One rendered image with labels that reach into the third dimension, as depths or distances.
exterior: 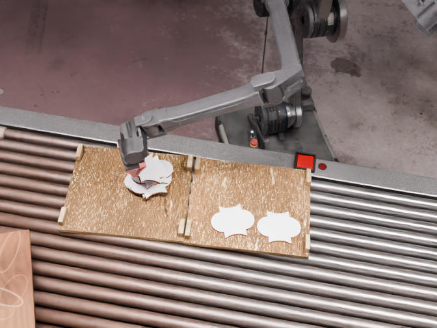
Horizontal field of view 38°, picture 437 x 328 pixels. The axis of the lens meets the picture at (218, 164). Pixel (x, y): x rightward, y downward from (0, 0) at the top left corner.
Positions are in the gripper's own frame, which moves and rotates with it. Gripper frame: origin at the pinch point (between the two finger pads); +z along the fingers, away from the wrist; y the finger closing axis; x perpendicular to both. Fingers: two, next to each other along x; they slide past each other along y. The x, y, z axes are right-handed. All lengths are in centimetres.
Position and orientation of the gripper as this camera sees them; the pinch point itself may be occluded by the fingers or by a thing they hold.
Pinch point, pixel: (132, 166)
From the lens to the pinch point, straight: 211.7
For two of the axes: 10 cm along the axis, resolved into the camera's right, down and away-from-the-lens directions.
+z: -0.5, 6.0, 8.0
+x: 9.4, -2.4, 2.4
